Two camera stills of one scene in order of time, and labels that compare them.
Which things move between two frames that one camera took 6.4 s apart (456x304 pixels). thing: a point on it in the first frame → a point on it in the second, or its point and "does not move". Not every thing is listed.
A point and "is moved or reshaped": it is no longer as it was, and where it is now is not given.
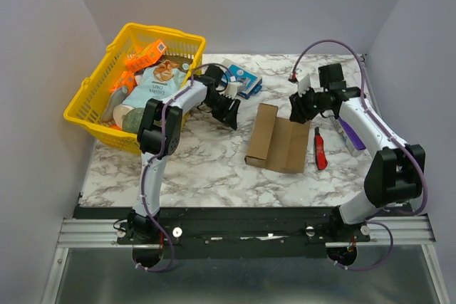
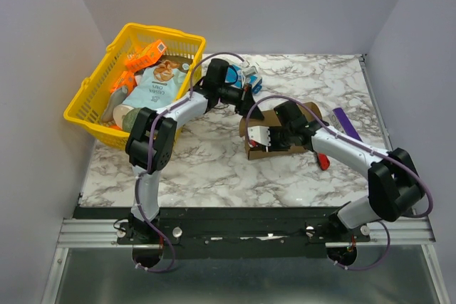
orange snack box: x=154 y=51 does not move
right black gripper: x=306 y=102 → x=274 y=137
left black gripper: x=228 y=117 → x=244 y=101
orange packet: x=127 y=79 does not move
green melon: x=131 y=120 does not move
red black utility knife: x=320 y=157 does not move
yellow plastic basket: x=85 y=111 does not move
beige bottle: x=115 y=98 does not move
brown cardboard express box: x=278 y=144 is moved or reshaped
